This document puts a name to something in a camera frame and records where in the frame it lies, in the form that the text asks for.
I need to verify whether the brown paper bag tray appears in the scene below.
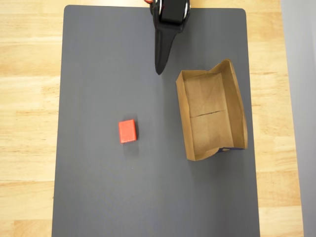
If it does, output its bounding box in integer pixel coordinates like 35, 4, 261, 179
175, 58, 248, 161

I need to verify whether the grey mat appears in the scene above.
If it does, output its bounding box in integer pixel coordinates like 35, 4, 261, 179
51, 4, 261, 237

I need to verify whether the red cube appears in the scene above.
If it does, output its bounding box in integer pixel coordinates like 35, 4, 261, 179
118, 119, 138, 144

